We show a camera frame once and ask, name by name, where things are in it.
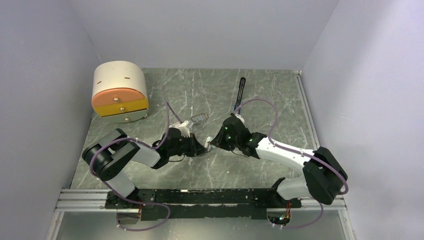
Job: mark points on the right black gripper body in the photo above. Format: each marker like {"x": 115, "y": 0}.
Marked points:
{"x": 225, "y": 141}

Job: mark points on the aluminium front rail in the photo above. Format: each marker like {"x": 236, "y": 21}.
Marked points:
{"x": 93, "y": 200}

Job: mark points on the staple tray with staples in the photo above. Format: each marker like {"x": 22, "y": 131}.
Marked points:
{"x": 199, "y": 118}

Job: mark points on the beige drawer cabinet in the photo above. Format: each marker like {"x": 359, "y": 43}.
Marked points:
{"x": 119, "y": 92}

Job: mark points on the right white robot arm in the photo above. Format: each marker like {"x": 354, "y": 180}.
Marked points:
{"x": 322, "y": 177}

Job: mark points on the aluminium side rail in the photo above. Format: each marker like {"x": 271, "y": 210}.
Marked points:
{"x": 306, "y": 108}

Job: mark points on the blue stapler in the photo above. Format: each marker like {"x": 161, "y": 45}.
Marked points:
{"x": 241, "y": 87}

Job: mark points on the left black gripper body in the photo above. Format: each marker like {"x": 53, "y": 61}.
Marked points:
{"x": 184, "y": 146}

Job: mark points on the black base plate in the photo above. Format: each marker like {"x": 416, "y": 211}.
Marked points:
{"x": 203, "y": 203}

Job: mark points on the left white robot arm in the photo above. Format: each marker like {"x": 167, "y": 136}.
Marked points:
{"x": 108, "y": 156}

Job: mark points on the light blue eraser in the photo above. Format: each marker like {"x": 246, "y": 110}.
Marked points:
{"x": 208, "y": 146}

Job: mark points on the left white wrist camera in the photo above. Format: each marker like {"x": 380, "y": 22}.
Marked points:
{"x": 186, "y": 128}

